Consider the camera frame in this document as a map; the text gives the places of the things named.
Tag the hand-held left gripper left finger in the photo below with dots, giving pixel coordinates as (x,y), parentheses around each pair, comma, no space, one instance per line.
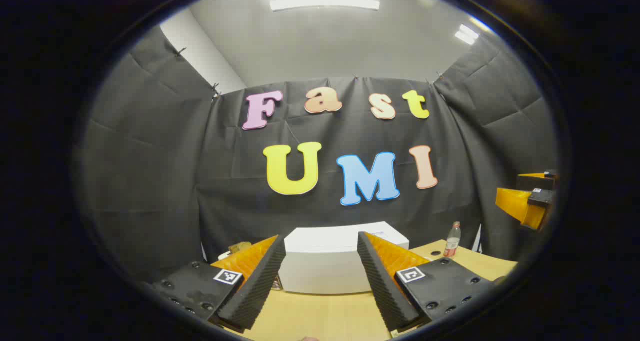
(260,291)

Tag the clear plastic bottle red label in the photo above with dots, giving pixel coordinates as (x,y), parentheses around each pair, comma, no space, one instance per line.
(452,243)

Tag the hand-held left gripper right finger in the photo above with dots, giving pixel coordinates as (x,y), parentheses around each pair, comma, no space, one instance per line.
(382,291)

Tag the white microwave oven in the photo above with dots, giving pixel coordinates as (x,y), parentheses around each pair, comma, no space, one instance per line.
(325,261)

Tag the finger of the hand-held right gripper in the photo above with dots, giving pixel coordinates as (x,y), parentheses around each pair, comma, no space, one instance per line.
(537,182)
(515,203)

